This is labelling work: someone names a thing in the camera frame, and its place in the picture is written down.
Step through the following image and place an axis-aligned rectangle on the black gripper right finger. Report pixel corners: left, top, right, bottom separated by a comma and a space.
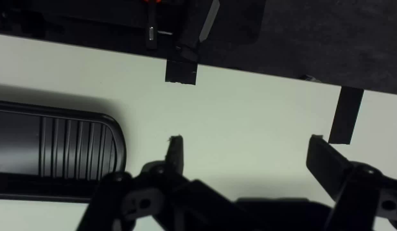
305, 133, 397, 231

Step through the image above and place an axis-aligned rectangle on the orange black bar clamp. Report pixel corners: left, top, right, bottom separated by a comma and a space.
141, 0, 175, 43

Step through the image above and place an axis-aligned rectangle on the black table clamp bracket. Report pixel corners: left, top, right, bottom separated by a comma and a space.
164, 55, 197, 85

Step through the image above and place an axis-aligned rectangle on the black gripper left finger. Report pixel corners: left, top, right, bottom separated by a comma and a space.
76, 134, 233, 231

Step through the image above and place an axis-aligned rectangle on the black ribbed grill tray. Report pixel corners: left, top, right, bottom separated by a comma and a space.
0, 98, 127, 202

